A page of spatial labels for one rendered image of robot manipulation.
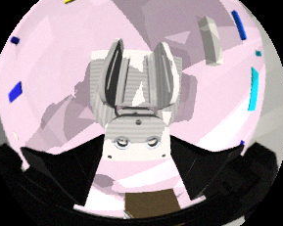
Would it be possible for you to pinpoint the dark navy block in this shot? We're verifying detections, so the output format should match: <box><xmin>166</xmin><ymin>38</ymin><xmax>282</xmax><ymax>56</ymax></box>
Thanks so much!
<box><xmin>10</xmin><ymin>36</ymin><xmax>21</xmax><ymax>45</ymax></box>

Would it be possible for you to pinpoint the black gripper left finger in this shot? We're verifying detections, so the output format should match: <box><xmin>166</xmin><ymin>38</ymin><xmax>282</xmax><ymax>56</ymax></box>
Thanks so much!
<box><xmin>21</xmin><ymin>133</ymin><xmax>105</xmax><ymax>207</ymax></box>

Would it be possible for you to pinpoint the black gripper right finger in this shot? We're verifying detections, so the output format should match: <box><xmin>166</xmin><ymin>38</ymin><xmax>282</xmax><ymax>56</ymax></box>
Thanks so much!
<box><xmin>169</xmin><ymin>135</ymin><xmax>245</xmax><ymax>201</ymax></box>

